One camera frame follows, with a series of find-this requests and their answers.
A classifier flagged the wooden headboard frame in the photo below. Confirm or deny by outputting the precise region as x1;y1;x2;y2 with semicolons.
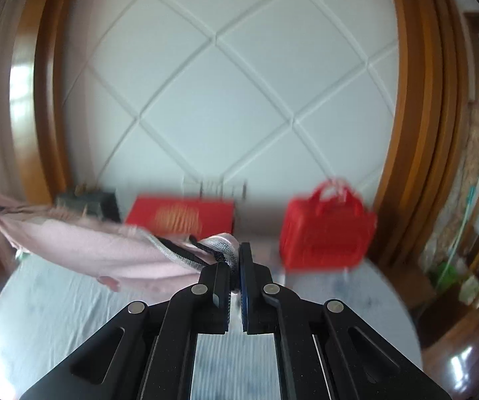
368;0;468;268

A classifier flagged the white wall socket panel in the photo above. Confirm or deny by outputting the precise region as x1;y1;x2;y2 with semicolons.
182;177;247;200

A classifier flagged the pink printed t-shirt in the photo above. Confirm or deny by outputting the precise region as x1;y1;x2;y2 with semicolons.
0;194;240;295

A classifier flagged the light blue striped bedsheet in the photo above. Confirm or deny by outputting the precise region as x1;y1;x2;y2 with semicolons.
0;249;425;400

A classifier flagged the red plastic carry case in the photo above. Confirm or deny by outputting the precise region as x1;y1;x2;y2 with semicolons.
279;179;377;271

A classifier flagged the large red gift box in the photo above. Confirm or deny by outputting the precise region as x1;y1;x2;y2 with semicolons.
125;194;234;239

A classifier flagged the dark green gift bag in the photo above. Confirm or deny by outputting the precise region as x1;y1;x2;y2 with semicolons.
55;187;121;223

